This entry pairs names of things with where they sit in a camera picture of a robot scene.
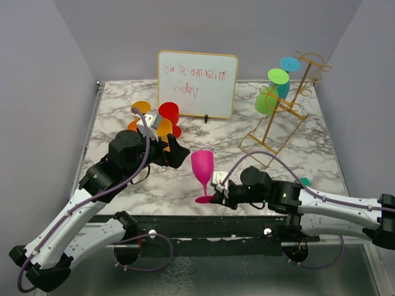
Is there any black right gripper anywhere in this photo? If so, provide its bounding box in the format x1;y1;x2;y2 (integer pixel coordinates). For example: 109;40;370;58
209;182;268;210

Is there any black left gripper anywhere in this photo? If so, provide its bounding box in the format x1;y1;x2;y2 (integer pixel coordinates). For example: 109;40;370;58
125;129;191;178

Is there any pink wine glass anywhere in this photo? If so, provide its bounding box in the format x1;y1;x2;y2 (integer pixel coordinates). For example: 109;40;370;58
191;150;214;204

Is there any yellow wine glass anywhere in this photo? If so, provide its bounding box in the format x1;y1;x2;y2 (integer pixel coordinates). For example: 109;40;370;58
131;101;152;119
157;118;173;144

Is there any red wine glass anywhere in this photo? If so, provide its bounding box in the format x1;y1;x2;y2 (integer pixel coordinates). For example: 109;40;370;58
159;102;182;138

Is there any orange wine glass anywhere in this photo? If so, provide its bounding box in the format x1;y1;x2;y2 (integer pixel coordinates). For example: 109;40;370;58
127;118;139;132

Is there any gold wire glass rack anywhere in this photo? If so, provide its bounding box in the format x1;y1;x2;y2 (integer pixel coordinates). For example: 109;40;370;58
238;51;331;155

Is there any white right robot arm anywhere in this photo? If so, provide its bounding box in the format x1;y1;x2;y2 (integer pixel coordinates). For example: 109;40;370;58
210;166;394;250

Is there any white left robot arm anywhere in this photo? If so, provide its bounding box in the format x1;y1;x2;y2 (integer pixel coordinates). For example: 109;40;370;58
9;130;190;292

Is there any green wine glass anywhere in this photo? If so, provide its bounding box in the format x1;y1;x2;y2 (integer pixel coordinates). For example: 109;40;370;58
254;85;280;115

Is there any teal wine glass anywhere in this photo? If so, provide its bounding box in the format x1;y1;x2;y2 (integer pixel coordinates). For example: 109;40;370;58
267;56;301;99

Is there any clear tape roll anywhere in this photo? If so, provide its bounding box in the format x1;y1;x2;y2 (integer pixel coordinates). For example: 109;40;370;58
131;171;146;184

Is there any yellow framed whiteboard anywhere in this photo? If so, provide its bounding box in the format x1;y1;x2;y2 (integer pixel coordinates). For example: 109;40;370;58
157;51;239;120

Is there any green grey eraser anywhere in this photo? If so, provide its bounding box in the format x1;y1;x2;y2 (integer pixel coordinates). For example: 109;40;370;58
300;177;311;187

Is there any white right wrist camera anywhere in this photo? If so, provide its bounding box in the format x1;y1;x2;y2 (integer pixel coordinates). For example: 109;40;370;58
210;171;228;197

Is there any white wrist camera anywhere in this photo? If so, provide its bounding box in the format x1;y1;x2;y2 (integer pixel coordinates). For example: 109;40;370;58
210;171;228;197
136;112;163;131

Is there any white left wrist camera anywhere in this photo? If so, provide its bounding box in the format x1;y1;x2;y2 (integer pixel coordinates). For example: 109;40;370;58
136;112;163;131

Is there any black front mounting rail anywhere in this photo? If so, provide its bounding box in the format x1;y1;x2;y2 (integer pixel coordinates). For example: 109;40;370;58
101;212;320;257

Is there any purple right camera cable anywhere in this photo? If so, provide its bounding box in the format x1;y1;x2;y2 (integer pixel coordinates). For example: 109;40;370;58
220;150;395;213

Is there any aluminium left side rail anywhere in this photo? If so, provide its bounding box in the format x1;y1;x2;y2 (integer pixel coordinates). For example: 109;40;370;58
66;81;106;204

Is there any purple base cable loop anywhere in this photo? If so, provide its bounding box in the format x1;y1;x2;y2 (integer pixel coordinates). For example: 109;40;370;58
113;232;174;273

